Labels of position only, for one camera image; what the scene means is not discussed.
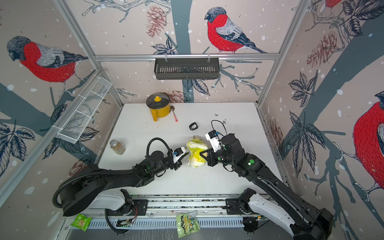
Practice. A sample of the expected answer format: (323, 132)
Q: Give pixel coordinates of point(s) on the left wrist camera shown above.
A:
(179, 154)

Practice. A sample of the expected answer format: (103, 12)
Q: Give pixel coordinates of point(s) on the white mesh wall shelf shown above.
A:
(75, 128)

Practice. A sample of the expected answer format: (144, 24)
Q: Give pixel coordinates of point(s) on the yellow pot with lid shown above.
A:
(159, 105)

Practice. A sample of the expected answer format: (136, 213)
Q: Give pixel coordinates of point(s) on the black hanging wire basket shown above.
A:
(187, 69)

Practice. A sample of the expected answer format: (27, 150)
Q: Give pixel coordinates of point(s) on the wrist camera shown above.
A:
(213, 138)
(179, 154)

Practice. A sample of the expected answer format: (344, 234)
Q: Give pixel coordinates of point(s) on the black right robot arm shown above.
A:
(297, 217)

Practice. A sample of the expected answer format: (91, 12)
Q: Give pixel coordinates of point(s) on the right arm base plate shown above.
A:
(236, 207)

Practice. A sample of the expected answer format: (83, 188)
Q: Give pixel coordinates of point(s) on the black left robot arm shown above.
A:
(78, 192)

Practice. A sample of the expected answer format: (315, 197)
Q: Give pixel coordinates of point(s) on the black wrist watch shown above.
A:
(193, 126)

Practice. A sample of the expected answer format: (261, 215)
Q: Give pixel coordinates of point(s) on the small glass spice jar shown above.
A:
(117, 147)

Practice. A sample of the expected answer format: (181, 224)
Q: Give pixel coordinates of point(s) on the green snack packet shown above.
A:
(81, 222)

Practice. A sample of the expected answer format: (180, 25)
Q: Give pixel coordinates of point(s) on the green white snack bag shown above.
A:
(187, 223)

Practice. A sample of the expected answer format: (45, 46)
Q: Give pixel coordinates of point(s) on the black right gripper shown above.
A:
(210, 157)

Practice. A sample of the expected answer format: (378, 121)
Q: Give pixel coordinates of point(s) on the pink handled spoon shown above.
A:
(173, 111)

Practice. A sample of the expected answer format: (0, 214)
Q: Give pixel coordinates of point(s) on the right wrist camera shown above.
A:
(213, 138)

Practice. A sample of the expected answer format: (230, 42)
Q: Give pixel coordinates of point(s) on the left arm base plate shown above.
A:
(130, 208)

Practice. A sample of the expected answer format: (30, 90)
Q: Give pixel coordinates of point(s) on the yellow-green white towel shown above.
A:
(195, 146)

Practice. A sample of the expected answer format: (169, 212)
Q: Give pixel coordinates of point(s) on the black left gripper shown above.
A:
(177, 165)

